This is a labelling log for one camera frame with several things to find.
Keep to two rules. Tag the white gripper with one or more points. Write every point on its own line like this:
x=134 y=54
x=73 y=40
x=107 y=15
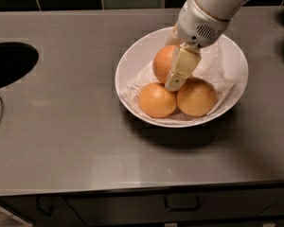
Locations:
x=197 y=24

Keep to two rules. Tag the orange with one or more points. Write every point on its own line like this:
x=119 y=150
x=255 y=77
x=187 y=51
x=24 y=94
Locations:
x=196 y=97
x=162 y=62
x=155 y=101

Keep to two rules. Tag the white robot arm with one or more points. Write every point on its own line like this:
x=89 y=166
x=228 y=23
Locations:
x=219 y=9

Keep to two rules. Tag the white ceramic bowl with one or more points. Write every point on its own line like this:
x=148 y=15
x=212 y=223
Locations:
x=238 y=69

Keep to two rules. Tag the white paper towel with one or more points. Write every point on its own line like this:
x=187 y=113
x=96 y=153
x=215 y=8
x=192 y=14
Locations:
x=135 y=71

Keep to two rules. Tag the black round object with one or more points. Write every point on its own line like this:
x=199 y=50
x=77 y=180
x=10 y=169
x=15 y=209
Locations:
x=16 y=60

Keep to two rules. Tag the dark drawer front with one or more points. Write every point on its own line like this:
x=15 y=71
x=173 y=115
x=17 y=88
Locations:
x=96 y=211

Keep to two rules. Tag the black drawer handle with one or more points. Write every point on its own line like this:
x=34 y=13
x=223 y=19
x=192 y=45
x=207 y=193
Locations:
x=181 y=203

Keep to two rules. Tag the black left cabinet handle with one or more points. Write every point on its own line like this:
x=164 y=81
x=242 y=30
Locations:
x=44 y=205

